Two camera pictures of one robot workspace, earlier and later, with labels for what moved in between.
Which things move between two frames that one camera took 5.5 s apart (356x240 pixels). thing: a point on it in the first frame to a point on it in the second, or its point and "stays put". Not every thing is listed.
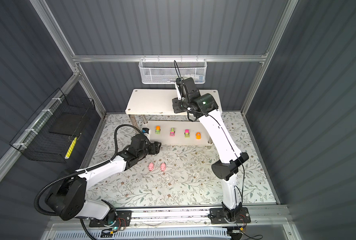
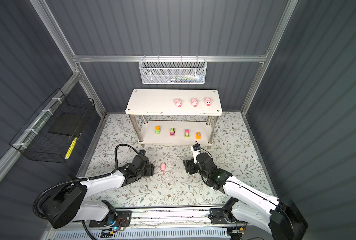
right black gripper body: x=178 y=106 to x=195 y=167
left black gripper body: x=151 y=149 to x=148 y=171
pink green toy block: x=172 y=132 stays put
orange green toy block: x=157 y=130 stays put
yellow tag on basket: x=68 y=154 stays put
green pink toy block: x=187 y=133 stays put
